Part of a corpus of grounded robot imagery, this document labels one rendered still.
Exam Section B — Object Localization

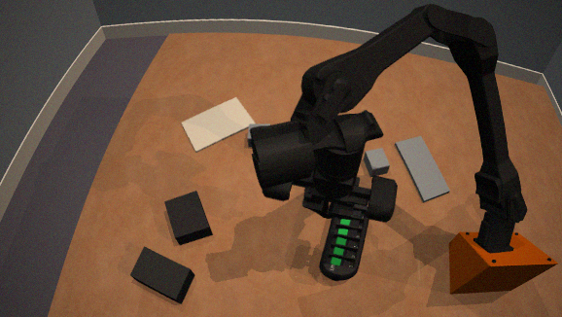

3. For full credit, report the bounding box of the beige flat rectangular panel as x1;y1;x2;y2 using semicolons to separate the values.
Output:
182;97;255;152

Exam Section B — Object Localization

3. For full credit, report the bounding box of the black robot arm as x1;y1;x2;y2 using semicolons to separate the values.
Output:
250;4;528;254

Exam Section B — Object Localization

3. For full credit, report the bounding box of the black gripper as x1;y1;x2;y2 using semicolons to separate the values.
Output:
262;165;398;222

